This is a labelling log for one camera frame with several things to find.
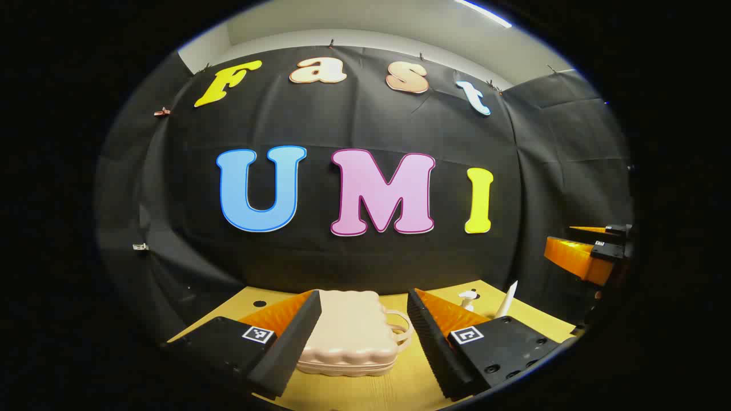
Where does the white squeeze tube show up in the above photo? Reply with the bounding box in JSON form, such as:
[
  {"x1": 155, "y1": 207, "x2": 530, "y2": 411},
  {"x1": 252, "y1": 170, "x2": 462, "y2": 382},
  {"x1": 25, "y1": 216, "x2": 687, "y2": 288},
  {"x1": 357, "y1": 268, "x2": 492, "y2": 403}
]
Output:
[{"x1": 495, "y1": 280, "x2": 519, "y2": 319}]

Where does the black backdrop cloth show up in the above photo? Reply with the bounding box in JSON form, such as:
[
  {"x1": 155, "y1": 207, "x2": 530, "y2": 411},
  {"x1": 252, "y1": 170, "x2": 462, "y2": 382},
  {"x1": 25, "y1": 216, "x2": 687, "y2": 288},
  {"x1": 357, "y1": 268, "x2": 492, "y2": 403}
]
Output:
[{"x1": 94, "y1": 46, "x2": 634, "y2": 343}]

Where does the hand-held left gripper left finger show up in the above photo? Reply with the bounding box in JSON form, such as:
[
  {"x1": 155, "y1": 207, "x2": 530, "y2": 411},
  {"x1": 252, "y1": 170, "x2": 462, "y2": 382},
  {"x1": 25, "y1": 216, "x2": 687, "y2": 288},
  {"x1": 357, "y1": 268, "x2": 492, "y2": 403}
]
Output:
[{"x1": 163, "y1": 289, "x2": 322, "y2": 400}]

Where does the pink hard-shell suitcase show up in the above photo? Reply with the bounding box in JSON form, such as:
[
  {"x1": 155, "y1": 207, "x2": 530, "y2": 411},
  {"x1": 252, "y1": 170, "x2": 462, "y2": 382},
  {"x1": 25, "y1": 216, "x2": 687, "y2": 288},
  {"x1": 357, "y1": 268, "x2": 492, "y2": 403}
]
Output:
[{"x1": 296, "y1": 289, "x2": 414, "y2": 377}]

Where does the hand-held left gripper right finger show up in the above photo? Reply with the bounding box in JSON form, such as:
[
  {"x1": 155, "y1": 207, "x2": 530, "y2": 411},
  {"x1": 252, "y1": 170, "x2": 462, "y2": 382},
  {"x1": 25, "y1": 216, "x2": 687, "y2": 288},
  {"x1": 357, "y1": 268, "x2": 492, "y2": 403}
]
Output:
[{"x1": 407, "y1": 288, "x2": 577, "y2": 401}]

